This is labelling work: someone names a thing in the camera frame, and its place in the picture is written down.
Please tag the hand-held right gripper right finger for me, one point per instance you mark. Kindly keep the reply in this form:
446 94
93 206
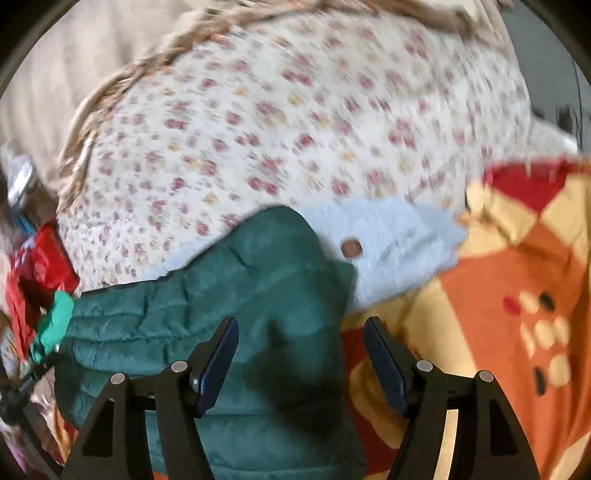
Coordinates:
383 364

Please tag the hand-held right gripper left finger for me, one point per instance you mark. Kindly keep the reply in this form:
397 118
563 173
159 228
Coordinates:
219 364

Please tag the dark green puffer jacket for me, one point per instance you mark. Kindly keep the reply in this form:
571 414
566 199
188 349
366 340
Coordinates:
258 277

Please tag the light grey fleece garment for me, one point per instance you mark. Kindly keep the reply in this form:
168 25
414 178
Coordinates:
392 240

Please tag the orange red printed blanket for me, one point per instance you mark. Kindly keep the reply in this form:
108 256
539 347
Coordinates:
485 286

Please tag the bright green garment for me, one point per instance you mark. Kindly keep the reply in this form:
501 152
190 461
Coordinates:
55 318

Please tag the red jacket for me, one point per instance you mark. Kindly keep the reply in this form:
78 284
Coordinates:
46 258

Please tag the floral quilt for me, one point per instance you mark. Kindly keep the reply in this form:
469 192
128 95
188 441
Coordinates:
300 115

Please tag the beige fringed bedspread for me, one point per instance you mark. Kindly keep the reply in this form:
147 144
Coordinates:
55 92

